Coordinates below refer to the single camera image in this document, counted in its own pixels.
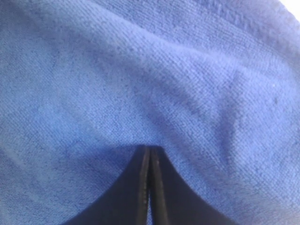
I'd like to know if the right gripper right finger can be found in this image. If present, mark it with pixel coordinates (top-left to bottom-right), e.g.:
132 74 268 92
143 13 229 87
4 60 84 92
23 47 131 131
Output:
149 146 232 225

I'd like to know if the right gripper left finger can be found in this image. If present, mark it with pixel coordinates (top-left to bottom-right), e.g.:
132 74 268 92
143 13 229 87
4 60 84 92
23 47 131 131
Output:
64 146 150 225

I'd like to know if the blue microfiber towel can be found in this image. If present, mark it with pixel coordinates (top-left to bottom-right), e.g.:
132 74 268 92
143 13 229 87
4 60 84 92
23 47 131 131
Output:
0 0 300 225

